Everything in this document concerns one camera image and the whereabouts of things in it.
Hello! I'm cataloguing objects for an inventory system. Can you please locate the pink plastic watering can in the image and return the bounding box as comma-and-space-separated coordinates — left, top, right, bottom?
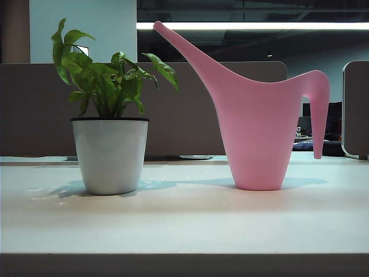
152, 20, 331, 192

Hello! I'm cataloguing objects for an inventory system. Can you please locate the white plant pot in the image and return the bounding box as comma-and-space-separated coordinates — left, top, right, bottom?
70, 117, 150, 196

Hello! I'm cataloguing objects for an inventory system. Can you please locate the green leafy plant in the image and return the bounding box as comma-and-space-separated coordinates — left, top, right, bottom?
51, 18, 180, 119

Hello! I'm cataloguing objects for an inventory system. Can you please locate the brown desk partition panel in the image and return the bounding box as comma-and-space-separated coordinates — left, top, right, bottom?
0, 61, 289, 158

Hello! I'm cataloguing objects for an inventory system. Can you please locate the dark blue bag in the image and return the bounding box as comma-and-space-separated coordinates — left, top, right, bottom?
292, 140, 315, 152

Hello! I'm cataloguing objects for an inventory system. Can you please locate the long ceiling light strip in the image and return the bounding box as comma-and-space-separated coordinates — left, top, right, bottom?
136, 21, 369, 31

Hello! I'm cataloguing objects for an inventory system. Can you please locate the black round cushion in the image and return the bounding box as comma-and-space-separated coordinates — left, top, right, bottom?
322, 139, 344, 157

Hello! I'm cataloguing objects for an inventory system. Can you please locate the white-framed brown partition panel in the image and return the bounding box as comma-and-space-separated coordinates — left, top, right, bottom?
341, 60, 369, 160

